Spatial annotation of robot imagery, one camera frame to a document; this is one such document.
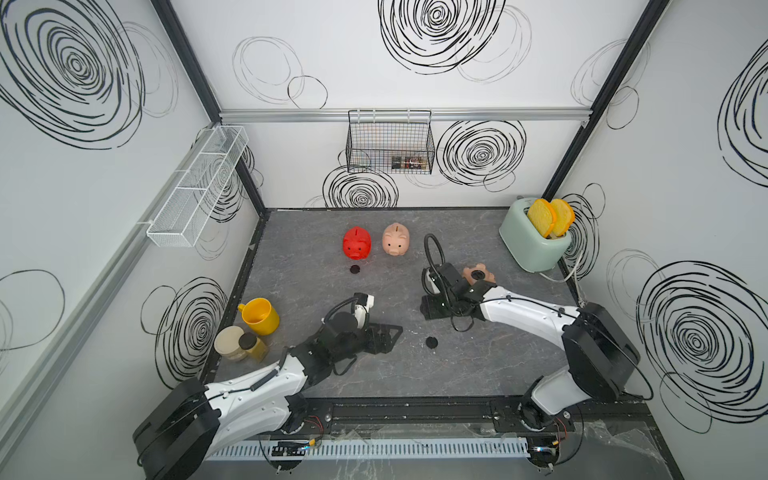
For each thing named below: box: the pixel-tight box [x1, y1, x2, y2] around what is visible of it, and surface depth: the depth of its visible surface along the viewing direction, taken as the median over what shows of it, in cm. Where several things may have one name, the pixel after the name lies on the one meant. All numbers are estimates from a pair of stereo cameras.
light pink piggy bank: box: [382, 222, 410, 257], surface depth 103 cm
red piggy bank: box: [342, 226, 373, 261], surface depth 101 cm
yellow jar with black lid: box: [238, 332, 268, 363], surface depth 79 cm
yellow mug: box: [238, 298, 280, 336], surface depth 86 cm
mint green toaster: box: [499, 197, 572, 273], surface depth 95 cm
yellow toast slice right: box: [551, 198, 575, 237], surface depth 91 cm
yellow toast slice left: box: [527, 198, 557, 239], surface depth 93 cm
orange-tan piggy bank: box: [462, 263, 496, 285], surface depth 93 cm
